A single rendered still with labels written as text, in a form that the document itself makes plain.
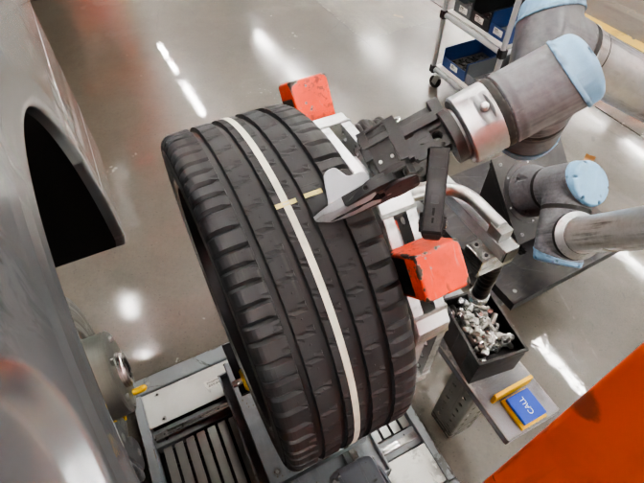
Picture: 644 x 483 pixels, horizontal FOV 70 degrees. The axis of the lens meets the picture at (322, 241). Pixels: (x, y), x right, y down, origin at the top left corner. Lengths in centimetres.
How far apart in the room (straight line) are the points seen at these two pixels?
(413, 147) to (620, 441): 37
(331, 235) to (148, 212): 180
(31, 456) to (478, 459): 152
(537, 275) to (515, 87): 124
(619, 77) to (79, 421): 82
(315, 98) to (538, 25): 37
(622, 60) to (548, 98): 28
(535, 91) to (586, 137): 242
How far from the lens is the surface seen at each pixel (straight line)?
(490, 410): 131
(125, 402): 87
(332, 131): 83
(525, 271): 178
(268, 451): 145
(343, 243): 63
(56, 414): 38
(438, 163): 59
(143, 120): 295
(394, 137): 59
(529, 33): 78
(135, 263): 218
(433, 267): 65
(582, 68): 62
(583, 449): 50
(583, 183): 165
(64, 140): 97
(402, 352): 71
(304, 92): 88
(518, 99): 60
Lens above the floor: 162
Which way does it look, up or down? 51 degrees down
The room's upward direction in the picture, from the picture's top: straight up
